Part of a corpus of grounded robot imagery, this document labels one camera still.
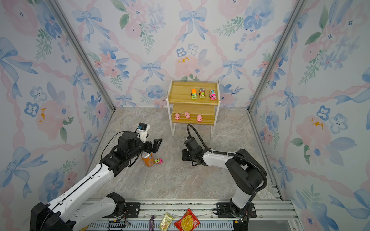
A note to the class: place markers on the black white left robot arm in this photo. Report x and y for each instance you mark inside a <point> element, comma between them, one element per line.
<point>64,212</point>

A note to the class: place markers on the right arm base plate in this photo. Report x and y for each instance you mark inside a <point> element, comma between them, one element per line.
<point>224,209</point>

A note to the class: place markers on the wooden two-tier shelf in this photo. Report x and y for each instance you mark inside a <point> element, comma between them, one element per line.
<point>179,101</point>

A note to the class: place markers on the grey green toy truck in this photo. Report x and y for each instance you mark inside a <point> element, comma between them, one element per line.
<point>202,93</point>

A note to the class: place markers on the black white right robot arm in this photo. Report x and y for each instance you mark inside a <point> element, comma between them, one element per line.
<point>249,176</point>

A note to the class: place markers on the pink toy car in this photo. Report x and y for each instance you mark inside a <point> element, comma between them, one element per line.
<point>212,95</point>

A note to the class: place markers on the green orange toy car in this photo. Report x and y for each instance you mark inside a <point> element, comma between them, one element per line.
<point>193,94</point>

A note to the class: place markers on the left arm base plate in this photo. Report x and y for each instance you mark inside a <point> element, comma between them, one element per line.
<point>131,209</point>

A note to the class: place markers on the aluminium front rail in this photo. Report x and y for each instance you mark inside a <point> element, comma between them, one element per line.
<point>272,215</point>

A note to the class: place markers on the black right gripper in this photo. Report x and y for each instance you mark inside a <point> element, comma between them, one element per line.
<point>184,155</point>

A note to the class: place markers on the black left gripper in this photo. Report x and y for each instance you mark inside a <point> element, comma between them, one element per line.
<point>155,146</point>

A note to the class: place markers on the orange soda can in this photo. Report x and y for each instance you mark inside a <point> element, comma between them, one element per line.
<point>147,158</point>

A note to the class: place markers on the yellow green snack packet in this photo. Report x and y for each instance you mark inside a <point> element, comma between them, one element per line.
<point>166,222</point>

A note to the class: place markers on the pink green toy truck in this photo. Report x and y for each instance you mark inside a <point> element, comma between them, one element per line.
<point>158,161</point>

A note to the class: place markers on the purple small bottle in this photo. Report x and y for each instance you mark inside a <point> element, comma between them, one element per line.
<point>151,223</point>

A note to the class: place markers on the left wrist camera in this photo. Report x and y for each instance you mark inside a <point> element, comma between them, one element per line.
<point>142,130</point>

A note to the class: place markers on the red snack packet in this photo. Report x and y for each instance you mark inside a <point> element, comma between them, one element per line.
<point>188,222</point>

